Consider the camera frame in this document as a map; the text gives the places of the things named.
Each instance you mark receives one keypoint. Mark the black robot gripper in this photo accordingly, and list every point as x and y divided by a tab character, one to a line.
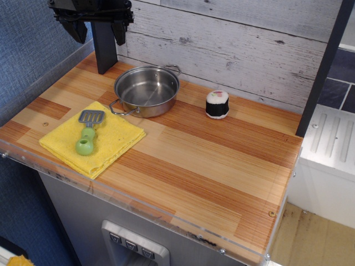
73	13

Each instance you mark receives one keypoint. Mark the plush sushi roll toy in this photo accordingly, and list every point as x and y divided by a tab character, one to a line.
217	104

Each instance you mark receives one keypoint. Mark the stainless steel pot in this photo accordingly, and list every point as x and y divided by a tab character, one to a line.
146	91

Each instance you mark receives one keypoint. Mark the yellow folded cloth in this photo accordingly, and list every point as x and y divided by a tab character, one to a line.
113	137

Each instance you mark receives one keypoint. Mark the green grey toy spatula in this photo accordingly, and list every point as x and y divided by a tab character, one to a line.
85	145

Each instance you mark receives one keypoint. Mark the clear acrylic front guard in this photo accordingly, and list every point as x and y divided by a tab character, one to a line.
208	204

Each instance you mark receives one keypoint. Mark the silver dispenser panel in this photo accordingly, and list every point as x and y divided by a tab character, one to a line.
126	247

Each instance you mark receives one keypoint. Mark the yellow object bottom corner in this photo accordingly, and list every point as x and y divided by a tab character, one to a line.
19	261

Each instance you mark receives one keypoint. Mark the white ribbed side cabinet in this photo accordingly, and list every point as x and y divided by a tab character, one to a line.
323	179

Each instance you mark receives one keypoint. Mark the dark grey left post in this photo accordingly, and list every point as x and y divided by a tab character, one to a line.
104	44

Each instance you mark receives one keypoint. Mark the dark grey post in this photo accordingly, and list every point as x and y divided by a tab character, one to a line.
104	44
325	65

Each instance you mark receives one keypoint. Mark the dark grey right post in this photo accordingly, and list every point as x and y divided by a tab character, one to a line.
325	65

